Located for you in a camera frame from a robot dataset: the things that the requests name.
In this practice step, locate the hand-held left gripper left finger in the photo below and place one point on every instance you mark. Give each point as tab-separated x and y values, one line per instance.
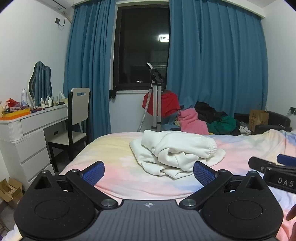
93	173

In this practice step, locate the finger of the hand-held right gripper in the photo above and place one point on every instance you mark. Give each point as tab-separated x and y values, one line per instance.
288	159
259	165

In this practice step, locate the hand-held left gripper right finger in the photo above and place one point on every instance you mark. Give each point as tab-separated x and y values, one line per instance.
203	173

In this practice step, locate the white jacket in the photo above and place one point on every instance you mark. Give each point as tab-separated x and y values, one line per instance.
175	150

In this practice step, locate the black clothes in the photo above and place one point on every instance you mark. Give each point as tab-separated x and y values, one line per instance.
208	111

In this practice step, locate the person's right hand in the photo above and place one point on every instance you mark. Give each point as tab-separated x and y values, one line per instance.
291	212

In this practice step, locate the pastel bed sheet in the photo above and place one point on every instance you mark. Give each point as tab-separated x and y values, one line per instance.
124	160

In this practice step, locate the black sofa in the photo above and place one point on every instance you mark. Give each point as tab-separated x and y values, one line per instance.
277	120

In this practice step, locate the brown paper bag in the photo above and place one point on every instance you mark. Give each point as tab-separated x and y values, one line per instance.
257	119

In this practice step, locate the green cloth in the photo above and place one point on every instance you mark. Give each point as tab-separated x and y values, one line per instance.
223	125

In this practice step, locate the pink cloth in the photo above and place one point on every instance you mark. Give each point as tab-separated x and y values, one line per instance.
192	120

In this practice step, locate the white and black chair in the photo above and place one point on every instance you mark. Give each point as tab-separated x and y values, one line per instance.
78	109

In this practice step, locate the white dressing table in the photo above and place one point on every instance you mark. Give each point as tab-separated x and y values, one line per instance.
30	139

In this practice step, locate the red cloth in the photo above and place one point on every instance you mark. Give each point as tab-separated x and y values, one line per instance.
168	104

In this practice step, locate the black item on windowsill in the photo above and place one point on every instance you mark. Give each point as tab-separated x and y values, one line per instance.
113	93

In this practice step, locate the white plastic bottle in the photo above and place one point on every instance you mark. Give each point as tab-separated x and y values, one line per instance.
61	96

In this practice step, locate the small white bottle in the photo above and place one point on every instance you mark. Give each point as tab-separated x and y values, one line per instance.
49	101
42	103

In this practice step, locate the silver tripod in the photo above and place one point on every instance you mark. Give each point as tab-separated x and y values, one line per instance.
154	104

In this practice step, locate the cardboard box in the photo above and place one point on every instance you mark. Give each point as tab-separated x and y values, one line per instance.
10	192

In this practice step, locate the orange tray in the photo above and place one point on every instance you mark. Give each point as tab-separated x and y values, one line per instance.
16	114

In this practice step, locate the white spray bottle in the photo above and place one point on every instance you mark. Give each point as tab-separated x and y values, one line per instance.
24	97

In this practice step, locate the blue curtain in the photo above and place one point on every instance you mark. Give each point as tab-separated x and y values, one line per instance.
87	69
219	58

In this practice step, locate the wavy framed mirror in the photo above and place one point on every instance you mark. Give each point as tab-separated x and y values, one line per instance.
40	81

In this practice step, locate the red pouch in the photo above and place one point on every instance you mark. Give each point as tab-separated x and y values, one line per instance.
12	102

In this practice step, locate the dark window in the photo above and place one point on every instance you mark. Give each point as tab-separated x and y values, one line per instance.
138	46

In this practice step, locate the white air conditioner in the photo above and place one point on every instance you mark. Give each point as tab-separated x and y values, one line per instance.
57	3

